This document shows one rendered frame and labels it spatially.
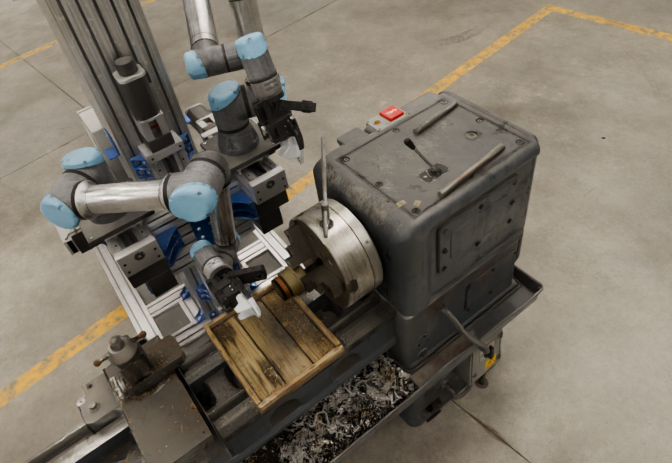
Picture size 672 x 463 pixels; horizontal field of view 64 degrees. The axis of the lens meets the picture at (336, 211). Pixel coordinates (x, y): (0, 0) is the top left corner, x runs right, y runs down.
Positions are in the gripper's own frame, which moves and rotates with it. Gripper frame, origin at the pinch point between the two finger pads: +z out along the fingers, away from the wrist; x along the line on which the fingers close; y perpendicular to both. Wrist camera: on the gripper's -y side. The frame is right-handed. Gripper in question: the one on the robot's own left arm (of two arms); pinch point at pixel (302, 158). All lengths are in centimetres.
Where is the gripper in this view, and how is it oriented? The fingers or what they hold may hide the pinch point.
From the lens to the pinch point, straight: 150.6
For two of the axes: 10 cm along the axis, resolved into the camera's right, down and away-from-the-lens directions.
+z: 3.0, 8.3, 4.6
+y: -8.0, 4.9, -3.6
